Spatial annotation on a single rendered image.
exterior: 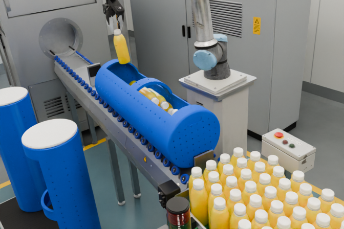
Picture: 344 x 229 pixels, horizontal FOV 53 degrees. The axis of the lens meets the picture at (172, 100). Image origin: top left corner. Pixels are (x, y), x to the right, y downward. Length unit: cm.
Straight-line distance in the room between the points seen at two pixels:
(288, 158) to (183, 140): 43
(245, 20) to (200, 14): 147
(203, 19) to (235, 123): 65
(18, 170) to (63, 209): 70
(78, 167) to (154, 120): 56
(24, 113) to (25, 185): 54
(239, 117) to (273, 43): 114
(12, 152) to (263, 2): 217
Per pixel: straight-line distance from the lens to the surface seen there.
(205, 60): 170
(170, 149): 145
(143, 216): 274
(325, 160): 335
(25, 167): 258
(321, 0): 415
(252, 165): 143
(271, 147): 152
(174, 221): 97
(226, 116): 189
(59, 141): 178
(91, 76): 257
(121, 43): 194
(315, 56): 432
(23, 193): 273
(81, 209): 203
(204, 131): 152
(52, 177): 186
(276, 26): 296
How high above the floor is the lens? 192
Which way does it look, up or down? 26 degrees down
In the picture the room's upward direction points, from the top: 5 degrees counter-clockwise
